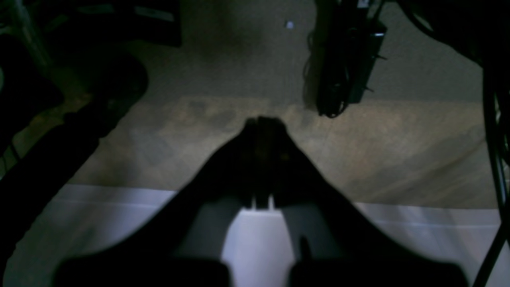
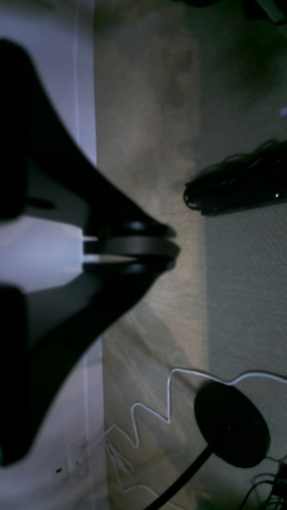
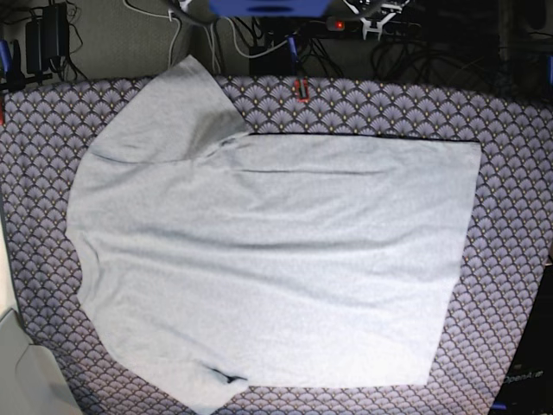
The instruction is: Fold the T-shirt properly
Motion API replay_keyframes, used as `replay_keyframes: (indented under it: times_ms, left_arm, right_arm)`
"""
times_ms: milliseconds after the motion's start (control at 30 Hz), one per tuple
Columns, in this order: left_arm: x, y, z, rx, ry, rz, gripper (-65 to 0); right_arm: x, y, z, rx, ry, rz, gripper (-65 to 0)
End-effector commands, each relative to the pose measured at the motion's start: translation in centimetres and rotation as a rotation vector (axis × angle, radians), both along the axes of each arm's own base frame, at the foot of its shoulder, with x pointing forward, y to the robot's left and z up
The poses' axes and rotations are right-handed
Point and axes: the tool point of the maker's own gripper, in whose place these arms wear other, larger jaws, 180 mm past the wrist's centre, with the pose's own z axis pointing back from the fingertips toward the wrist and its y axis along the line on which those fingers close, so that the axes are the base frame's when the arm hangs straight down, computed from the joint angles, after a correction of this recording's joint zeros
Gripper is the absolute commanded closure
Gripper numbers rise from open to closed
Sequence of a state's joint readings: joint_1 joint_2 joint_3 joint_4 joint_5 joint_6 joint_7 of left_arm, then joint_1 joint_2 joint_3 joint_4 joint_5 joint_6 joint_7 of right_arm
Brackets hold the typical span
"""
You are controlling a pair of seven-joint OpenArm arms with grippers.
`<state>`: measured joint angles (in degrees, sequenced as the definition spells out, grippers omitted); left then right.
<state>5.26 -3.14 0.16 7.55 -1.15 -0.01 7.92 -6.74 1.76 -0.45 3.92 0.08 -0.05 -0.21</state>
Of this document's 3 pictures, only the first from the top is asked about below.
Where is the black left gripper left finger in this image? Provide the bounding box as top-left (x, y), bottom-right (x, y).
top-left (53, 118), bottom-right (263, 287)

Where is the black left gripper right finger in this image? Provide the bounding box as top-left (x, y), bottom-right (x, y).
top-left (261, 117), bottom-right (468, 287)

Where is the light grey T-shirt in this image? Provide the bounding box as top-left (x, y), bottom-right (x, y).
top-left (3, 184), bottom-right (500, 287)

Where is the black power strip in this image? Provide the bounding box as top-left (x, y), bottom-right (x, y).
top-left (303, 0), bottom-right (387, 118)

